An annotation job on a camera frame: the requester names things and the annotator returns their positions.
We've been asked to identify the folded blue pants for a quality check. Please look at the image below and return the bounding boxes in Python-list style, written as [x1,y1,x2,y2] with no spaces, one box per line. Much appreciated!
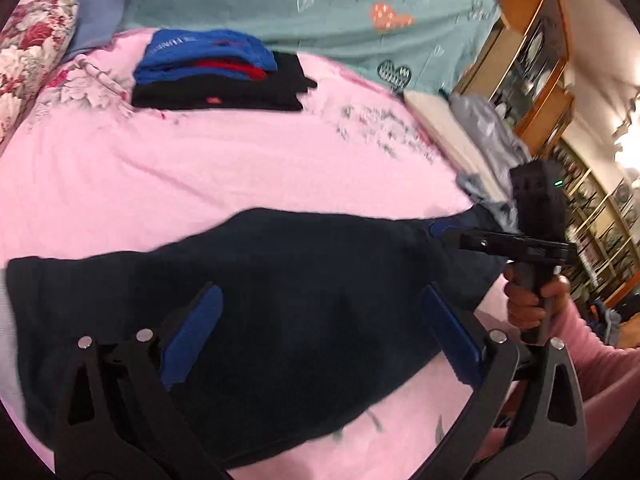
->
[134,28,278,86]

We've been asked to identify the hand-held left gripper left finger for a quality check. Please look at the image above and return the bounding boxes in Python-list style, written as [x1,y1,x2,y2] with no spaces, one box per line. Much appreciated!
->
[52,282,232,480]

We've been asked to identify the blue plaid pillow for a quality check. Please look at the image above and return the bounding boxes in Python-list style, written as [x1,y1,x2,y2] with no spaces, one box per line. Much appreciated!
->
[30,0,156,63]

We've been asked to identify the bright lamp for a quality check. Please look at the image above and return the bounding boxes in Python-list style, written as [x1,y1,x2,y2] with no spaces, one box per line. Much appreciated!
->
[612,110,640,171]

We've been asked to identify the pink floral bed sheet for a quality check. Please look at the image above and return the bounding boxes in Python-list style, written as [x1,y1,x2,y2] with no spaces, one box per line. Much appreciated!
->
[0,30,506,480]

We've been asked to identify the person's right hand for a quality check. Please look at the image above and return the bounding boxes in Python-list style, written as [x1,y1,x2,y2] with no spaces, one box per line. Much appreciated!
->
[502,265,571,331]

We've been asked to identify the grey cloth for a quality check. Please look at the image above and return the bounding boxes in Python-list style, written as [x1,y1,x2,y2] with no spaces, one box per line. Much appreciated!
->
[450,94,532,231]

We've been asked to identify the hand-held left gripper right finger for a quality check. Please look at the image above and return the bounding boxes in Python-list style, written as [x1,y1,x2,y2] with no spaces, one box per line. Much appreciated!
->
[410,282,588,480]

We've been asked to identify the teal heart print blanket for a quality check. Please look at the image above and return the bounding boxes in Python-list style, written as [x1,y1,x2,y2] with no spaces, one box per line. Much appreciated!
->
[120,0,503,96]

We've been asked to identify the folded black pants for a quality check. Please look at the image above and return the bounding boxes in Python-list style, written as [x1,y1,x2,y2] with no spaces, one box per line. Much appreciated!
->
[131,51,318,112]

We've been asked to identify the white cushion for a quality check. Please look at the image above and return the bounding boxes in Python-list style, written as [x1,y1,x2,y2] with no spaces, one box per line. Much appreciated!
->
[404,91,501,196]

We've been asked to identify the person's right forearm pink sleeve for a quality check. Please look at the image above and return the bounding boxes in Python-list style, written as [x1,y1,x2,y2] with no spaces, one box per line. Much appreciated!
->
[472,290,640,476]

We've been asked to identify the red floral bolster pillow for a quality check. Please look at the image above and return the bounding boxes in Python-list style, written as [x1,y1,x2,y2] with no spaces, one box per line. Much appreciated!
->
[0,0,80,148]

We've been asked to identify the dark navy pants grey cuff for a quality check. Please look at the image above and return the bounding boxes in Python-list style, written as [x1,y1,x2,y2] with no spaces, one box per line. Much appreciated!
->
[0,205,507,468]

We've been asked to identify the shelf with framed items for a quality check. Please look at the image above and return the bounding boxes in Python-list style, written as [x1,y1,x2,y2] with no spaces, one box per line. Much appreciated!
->
[550,140,640,311]

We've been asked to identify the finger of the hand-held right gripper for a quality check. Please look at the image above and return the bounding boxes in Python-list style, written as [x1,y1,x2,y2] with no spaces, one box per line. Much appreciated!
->
[429,216,508,257]

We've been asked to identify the wooden glass display cabinet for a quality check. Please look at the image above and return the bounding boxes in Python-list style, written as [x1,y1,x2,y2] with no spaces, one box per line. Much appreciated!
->
[452,0,576,157]

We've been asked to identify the folded red garment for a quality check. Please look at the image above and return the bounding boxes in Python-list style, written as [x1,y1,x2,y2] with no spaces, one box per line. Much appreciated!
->
[187,59,268,82]

